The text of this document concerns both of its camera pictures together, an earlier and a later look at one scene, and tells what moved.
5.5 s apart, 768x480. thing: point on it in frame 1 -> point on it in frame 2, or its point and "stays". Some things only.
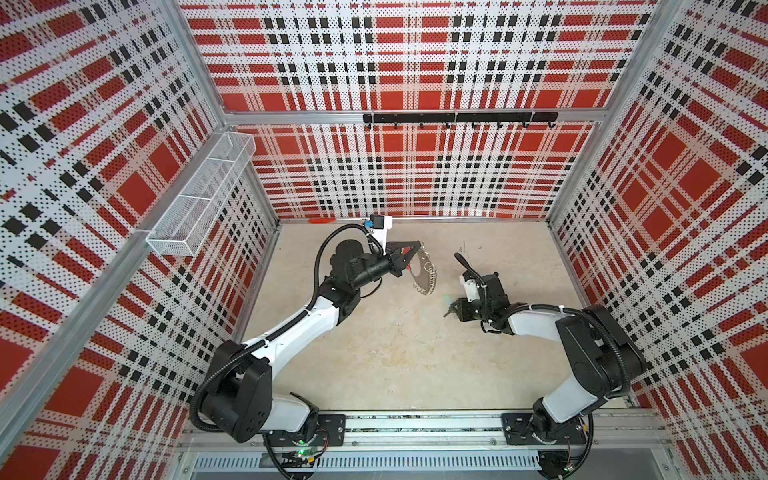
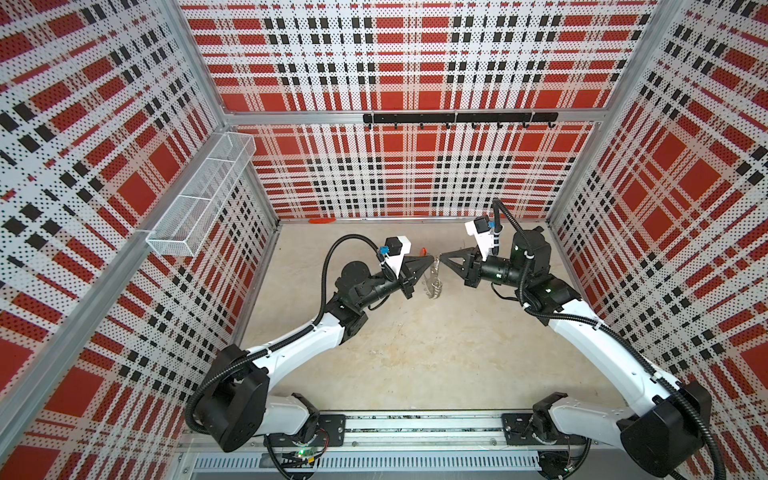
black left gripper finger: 403,248 -> 415,264
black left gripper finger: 399,271 -> 412,268
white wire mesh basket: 184,228 stays
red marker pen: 321,220 stays
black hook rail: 463,117 stays
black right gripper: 462,309 -> 466,272
